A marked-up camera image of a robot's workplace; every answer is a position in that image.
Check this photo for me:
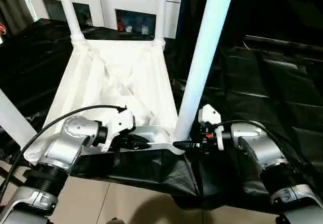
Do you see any white plastic table leg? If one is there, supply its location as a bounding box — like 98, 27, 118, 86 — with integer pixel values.
56, 0, 87, 47
153, 0, 169, 47
172, 0, 237, 142
0, 89, 38, 150

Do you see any white cabinet with glass doors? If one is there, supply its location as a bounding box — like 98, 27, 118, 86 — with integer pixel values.
23, 0, 183, 39

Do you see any black bar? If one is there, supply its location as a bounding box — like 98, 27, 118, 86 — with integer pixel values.
244, 34, 323, 52

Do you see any white plastic table top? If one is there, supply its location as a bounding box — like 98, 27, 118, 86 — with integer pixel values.
23, 37, 186, 166

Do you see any black plastic mat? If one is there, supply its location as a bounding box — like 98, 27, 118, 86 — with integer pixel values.
0, 20, 323, 215

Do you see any grey curtain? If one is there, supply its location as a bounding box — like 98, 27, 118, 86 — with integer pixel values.
0, 0, 37, 35

